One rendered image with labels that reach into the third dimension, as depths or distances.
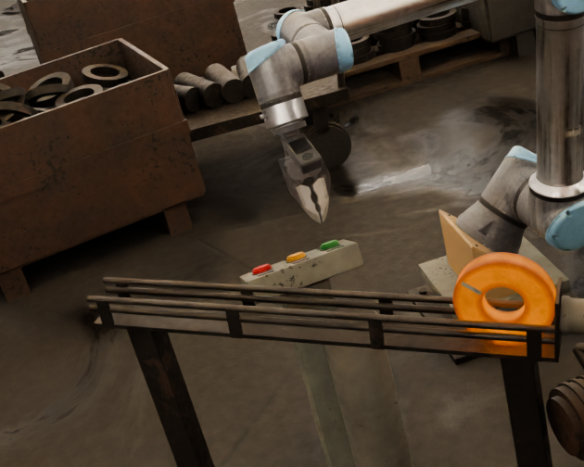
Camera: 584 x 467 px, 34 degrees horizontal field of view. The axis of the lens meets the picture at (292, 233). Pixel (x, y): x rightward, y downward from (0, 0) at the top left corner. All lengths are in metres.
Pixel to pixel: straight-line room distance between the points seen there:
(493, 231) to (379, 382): 0.81
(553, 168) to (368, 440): 0.84
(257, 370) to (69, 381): 0.61
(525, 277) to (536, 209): 1.01
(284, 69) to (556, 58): 0.66
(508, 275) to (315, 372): 0.71
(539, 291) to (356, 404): 0.58
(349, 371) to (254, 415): 0.75
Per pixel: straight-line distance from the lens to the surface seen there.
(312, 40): 1.99
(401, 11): 2.18
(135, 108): 3.49
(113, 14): 5.00
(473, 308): 1.51
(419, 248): 3.15
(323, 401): 2.12
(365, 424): 1.96
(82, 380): 3.00
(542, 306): 1.49
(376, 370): 1.89
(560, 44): 2.25
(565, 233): 2.45
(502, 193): 2.59
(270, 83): 1.94
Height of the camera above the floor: 1.52
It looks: 26 degrees down
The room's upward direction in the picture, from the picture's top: 15 degrees counter-clockwise
